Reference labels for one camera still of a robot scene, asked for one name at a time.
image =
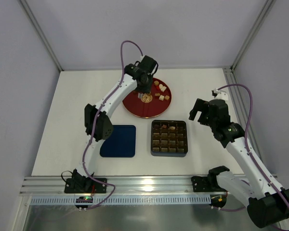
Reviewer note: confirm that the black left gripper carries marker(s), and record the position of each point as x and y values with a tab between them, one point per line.
144	89

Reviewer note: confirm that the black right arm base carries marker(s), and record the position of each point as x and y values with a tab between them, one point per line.
202	185

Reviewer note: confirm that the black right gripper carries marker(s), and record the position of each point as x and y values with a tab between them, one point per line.
204	113

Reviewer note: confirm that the controller board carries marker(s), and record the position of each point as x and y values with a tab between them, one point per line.
83	202
218	201

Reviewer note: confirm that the round red tray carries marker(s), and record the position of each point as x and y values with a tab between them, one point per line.
149	106

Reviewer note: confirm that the aluminium front rail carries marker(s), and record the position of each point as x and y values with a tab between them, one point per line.
123	184

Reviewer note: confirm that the aluminium left frame post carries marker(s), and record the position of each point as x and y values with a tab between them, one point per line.
35	24

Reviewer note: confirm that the aluminium right frame post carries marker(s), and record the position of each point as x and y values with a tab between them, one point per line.
261	17

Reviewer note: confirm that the blue chocolate box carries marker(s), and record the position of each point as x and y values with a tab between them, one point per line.
166	142

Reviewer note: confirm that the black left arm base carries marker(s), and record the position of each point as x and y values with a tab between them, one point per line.
82	184

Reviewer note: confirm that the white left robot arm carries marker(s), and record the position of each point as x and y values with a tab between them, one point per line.
98	124

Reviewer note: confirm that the slotted cable duct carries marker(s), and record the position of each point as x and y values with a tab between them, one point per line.
183	199

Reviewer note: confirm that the aluminium frame post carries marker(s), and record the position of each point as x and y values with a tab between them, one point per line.
35	24
261	17

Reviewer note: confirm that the aluminium rail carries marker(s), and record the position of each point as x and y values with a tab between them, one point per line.
123	184
241	102

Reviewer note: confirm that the blue box lid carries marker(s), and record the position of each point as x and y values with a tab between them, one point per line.
121	143

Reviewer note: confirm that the aluminium right side rail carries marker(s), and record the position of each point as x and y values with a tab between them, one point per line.
241	102

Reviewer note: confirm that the left controller board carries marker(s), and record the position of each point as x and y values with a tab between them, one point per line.
83	202

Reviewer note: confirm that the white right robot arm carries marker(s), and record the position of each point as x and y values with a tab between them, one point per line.
266	200

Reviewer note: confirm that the right controller board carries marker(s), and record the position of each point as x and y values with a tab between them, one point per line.
218	201

